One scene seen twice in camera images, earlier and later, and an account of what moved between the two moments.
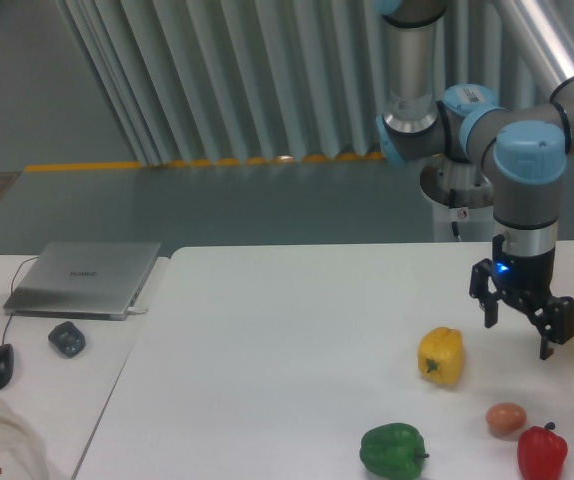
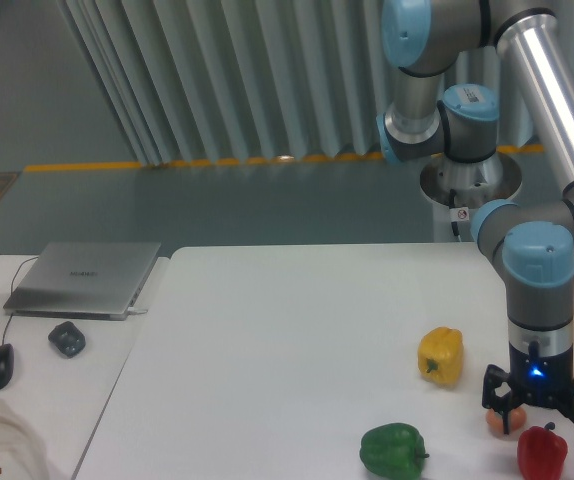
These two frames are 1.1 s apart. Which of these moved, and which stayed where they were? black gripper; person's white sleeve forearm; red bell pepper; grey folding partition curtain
Moved: black gripper
Stayed: red bell pepper; grey folding partition curtain; person's white sleeve forearm
